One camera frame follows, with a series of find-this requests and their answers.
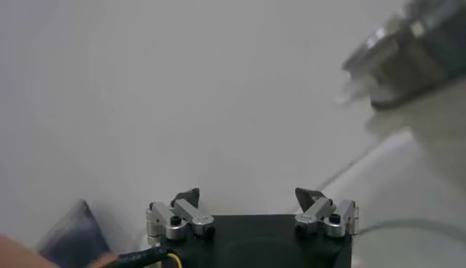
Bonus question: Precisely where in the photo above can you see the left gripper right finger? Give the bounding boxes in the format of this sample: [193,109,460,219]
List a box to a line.
[293,187,360,238]

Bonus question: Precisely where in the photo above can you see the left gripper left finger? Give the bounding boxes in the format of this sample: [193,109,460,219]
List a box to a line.
[146,187,216,241]

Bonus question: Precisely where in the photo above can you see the perforated steel steamer basket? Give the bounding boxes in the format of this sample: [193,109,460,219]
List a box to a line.
[341,0,466,110]

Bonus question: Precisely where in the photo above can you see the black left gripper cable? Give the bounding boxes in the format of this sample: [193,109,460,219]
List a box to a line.
[108,246,183,268]

